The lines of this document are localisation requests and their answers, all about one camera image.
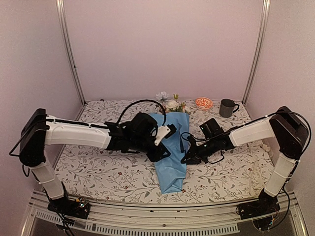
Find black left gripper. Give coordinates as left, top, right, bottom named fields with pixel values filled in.
left=130, top=136, right=171, bottom=163

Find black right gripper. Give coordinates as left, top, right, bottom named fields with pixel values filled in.
left=182, top=137, right=219, bottom=164

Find white fake flower stems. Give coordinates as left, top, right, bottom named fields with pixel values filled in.
left=165, top=93, right=183, bottom=112

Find pale blue fake flower stems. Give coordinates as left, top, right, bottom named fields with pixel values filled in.
left=156, top=91, right=169, bottom=103

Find pink fake flower stems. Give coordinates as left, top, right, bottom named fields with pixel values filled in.
left=179, top=103, right=191, bottom=114

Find white ribbon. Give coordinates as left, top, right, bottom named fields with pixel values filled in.
left=249, top=142, right=271, bottom=198

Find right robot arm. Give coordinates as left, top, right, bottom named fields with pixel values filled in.
left=181, top=106, right=312, bottom=214

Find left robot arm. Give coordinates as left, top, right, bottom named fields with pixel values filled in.
left=19, top=109, right=177, bottom=213

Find floral patterned table mat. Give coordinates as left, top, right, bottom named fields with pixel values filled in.
left=49, top=99, right=279, bottom=205

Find orange patterned bowl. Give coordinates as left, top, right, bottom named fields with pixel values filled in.
left=194, top=97, right=213, bottom=111

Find dark grey mug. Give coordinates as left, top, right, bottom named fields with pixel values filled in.
left=219, top=98, right=240, bottom=118

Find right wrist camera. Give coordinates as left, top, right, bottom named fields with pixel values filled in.
left=183, top=135, right=198, bottom=149

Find front aluminium rail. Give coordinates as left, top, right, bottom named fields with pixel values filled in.
left=21, top=191, right=309, bottom=236

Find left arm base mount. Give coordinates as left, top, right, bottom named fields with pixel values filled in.
left=48, top=197, right=91, bottom=219

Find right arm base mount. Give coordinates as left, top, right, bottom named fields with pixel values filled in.
left=235, top=197, right=280, bottom=231

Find left aluminium frame post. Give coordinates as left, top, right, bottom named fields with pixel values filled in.
left=56, top=0, right=86, bottom=106

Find aluminium frame post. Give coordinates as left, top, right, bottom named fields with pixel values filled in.
left=242, top=0, right=271, bottom=106
left=56, top=0, right=86, bottom=106

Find right aluminium frame post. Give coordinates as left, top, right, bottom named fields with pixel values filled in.
left=242, top=0, right=271, bottom=106

